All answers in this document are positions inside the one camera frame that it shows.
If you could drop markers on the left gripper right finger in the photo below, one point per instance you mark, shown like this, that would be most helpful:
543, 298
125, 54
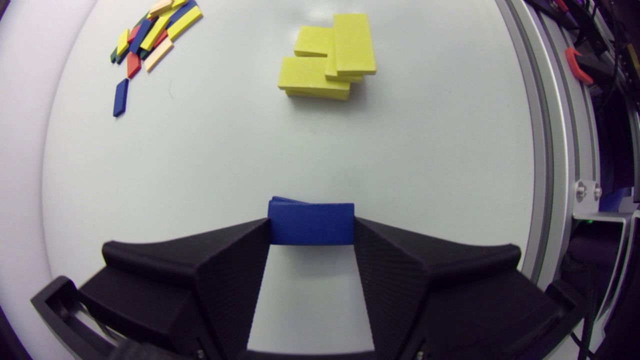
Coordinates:
430, 295

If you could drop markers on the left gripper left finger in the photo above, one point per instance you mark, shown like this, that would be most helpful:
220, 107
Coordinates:
200, 290

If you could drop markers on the blue wooden block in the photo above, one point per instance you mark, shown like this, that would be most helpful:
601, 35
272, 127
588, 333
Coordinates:
120, 98
285, 199
310, 224
140, 36

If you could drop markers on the yellow wooden block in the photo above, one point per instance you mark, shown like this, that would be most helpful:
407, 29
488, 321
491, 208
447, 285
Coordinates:
310, 74
320, 94
184, 23
155, 33
314, 41
354, 44
123, 42
342, 78

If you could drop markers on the red wooden block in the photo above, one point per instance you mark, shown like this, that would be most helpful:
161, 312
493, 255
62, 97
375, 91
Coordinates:
133, 65

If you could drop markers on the pale wooden block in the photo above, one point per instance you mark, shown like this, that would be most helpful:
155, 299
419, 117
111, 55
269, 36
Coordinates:
161, 6
159, 55

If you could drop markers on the pile of wooden blocks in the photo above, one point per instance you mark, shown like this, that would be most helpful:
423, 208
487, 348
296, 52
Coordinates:
177, 10

